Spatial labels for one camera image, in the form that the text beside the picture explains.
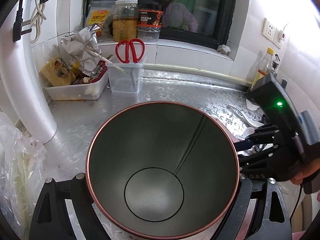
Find orange snack bag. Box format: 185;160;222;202
85;0;115;37

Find clear plastic container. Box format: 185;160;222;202
107;56;146;94

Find red handled scissors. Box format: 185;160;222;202
115;38;145;63

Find black power plug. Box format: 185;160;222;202
12;0;32;43

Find honey glass jar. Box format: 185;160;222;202
112;0;139;42

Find crumpled silver foil bag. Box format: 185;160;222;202
60;23;101;75

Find black lid spice jar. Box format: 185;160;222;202
137;4;163;42

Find steel oil dispenser bottle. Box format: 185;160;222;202
271;54;280;77

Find white vertical pipe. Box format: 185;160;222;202
1;3;57;144

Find white wall socket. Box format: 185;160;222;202
261;18;276;41

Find soy sauce bottle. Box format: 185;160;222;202
249;47;274;91

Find black window frame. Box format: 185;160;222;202
85;0;236;49

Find white plastic rice paddle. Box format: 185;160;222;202
235;127;255;140

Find clear plastic bag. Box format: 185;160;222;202
1;113;47;239

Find white plastic tray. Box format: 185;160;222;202
44;68;108;101

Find wooden chopstick in container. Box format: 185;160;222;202
85;48;128;75

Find copper rimmed metal utensil cup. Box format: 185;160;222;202
86;101;239;239

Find person's right hand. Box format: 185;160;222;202
290;158;320;185

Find white coiled cable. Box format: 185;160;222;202
30;0;48;43

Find white paper scrap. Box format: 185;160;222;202
246;99;259;111

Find yellow seasoning packet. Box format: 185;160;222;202
40;57;75;87

